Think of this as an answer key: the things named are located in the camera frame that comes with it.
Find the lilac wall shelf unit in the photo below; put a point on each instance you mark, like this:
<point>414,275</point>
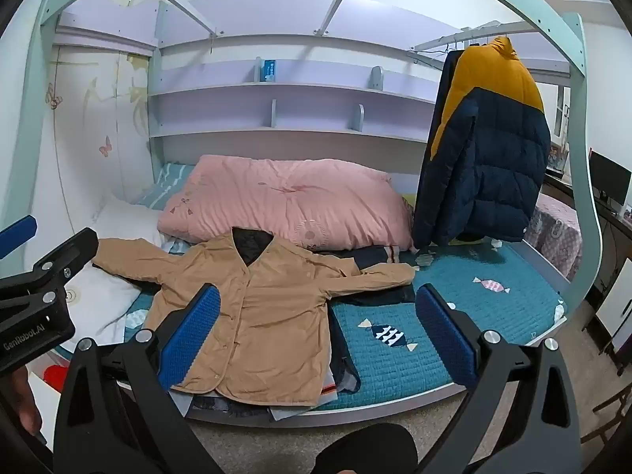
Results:
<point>276,94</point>

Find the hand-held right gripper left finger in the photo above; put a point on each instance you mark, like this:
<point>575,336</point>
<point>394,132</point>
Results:
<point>195,335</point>

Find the teal quilted bed mat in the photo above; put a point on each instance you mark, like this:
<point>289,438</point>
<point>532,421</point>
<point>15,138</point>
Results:
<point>444,306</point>

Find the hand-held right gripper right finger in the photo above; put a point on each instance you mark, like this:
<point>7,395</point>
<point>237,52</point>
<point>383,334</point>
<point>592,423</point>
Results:
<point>442,335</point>

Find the wooden chair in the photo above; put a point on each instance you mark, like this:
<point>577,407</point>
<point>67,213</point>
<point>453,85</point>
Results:
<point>610,419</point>

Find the striped light blue sheet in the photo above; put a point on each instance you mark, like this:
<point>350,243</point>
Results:
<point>165,182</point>

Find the tan jacket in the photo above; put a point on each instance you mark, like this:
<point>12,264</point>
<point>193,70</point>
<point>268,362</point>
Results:
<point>266,316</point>

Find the black monitor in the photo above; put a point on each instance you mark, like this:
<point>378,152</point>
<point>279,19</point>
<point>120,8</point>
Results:
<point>610,177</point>

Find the pink quilt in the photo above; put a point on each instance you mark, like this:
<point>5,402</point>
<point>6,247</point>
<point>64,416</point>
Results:
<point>296,202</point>

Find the white pillow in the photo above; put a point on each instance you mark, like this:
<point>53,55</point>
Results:
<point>108,266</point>

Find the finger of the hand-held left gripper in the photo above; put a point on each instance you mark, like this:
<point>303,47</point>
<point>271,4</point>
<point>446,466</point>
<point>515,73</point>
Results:
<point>69,254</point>
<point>17,234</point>

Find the small blue box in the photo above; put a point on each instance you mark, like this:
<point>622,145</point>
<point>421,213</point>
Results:
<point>269,70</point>

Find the person's left hand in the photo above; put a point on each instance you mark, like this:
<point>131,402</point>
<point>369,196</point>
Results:
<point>22,400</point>

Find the white wardrobe with butterfly decor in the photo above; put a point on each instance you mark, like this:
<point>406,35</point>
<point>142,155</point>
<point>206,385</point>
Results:
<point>94,123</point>

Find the mint green bed frame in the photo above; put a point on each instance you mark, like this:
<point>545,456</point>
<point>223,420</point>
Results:
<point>585,168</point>

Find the navy and yellow puffer jacket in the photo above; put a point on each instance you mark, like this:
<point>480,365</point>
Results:
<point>489,158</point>

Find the pile of dark clothes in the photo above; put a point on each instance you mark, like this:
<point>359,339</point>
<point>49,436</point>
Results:
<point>375,276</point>

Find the pink patterned cloth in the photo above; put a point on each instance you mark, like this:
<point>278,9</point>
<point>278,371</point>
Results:
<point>555,234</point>

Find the metal clothes rail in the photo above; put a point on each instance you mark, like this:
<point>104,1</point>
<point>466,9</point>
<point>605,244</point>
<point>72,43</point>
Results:
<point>454,39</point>

